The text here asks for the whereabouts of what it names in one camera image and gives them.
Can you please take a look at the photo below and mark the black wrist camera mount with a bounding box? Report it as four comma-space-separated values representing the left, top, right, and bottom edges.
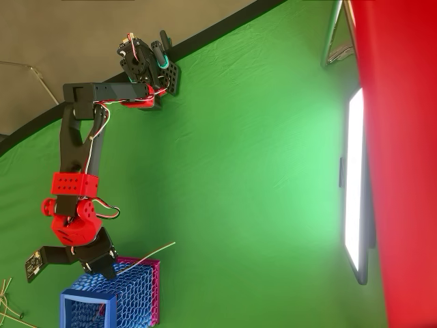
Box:
25, 245, 78, 284

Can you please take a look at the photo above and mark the red smooth panel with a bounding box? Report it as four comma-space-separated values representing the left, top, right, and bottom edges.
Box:
348, 0, 437, 328

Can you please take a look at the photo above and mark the thin white wire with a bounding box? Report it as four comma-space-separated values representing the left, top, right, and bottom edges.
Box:
117, 241, 176, 275

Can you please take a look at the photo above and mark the blue and pink mesh basket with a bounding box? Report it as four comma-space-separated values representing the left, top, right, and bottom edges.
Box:
60, 254, 160, 328

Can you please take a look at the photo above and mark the black clamp with teal ring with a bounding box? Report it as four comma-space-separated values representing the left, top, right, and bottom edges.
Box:
151, 29, 172, 70

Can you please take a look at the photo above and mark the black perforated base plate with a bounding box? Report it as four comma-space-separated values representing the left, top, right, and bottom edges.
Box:
158, 60, 182, 97

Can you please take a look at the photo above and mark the red white black servo cable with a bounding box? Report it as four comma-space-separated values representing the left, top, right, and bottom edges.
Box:
91, 197, 121, 221

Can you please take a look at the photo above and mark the chrome tube stand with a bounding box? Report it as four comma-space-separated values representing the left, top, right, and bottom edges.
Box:
320, 0, 358, 69

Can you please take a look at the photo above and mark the thin white floor cable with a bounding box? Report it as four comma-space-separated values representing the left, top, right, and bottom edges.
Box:
0, 60, 61, 105

